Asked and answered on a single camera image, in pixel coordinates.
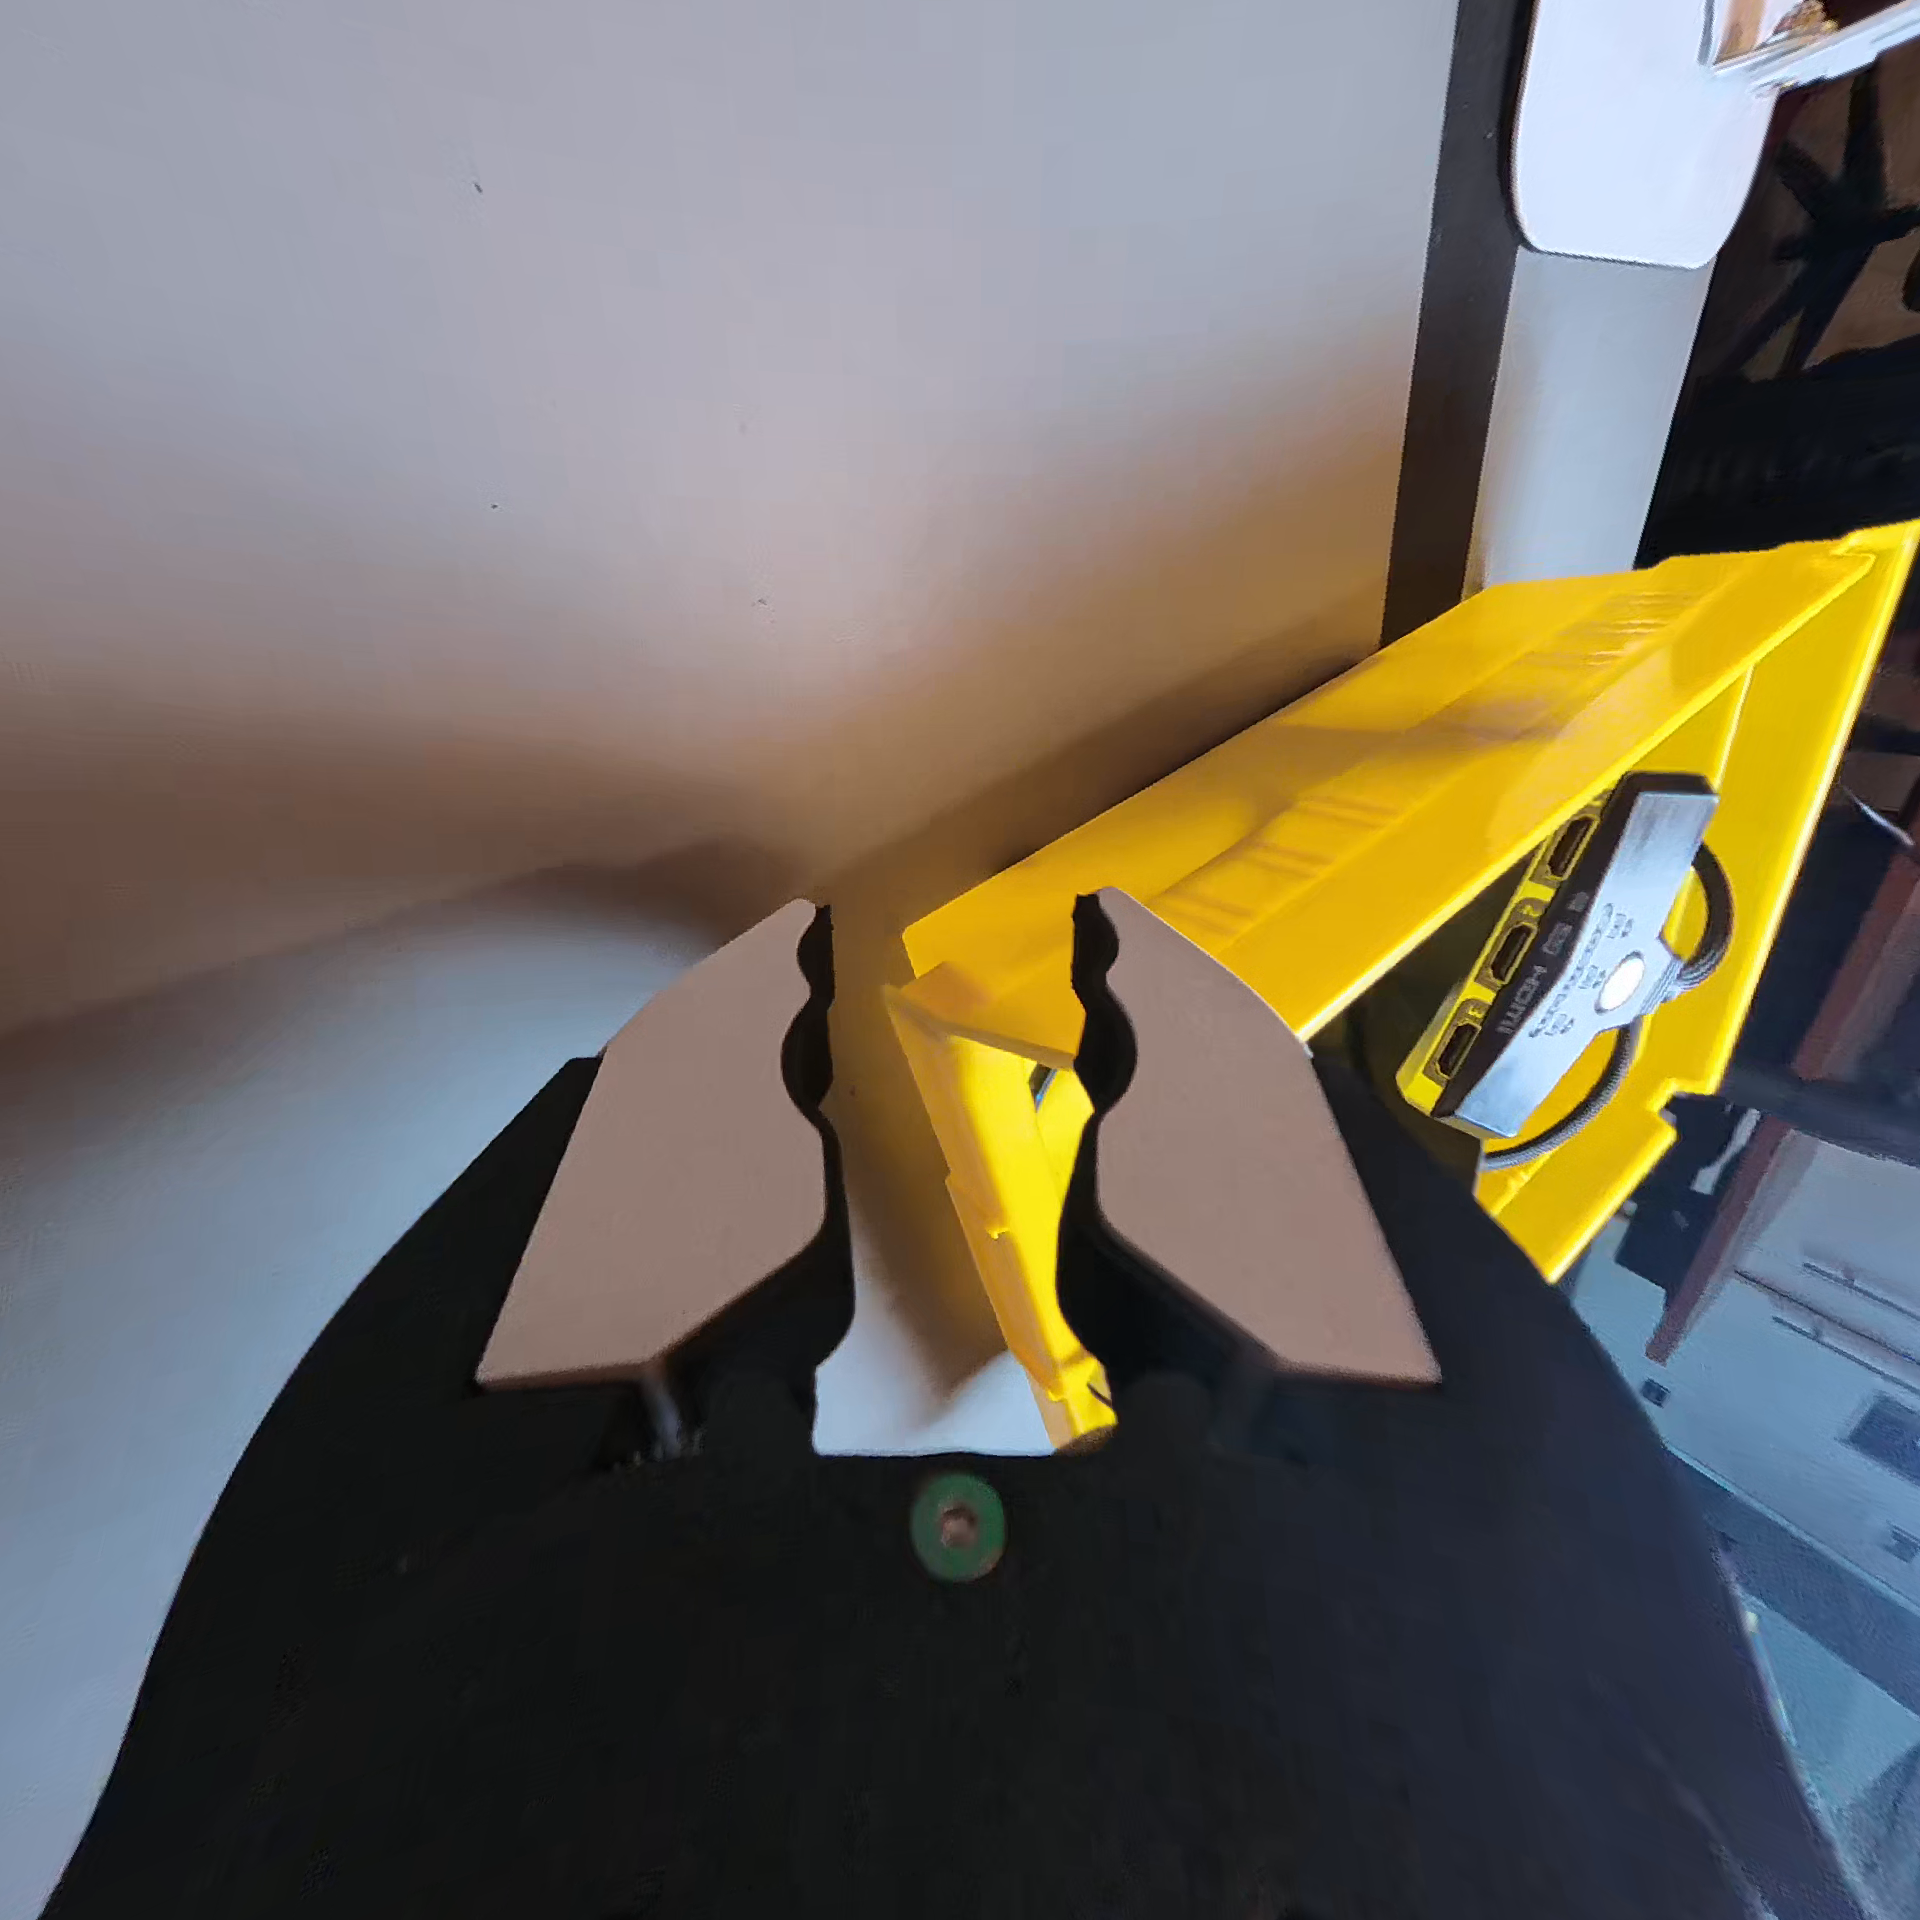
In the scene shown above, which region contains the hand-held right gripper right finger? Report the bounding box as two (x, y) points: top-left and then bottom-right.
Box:
(1054, 884), (1445, 1389)

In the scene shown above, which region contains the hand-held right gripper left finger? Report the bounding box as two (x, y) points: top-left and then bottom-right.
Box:
(477, 900), (856, 1404)

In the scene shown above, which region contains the silver hdmi port hub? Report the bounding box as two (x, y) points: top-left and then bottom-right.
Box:
(1399, 773), (1722, 1136)

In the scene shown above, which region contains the yellow plastic bin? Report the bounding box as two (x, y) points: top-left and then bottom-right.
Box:
(885, 517), (1920, 1453)

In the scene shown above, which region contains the black hub cable silver plug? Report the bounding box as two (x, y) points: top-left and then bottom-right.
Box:
(1476, 832), (1740, 1175)

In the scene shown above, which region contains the white laptop stand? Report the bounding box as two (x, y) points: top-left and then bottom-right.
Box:
(1506, 0), (1920, 273)

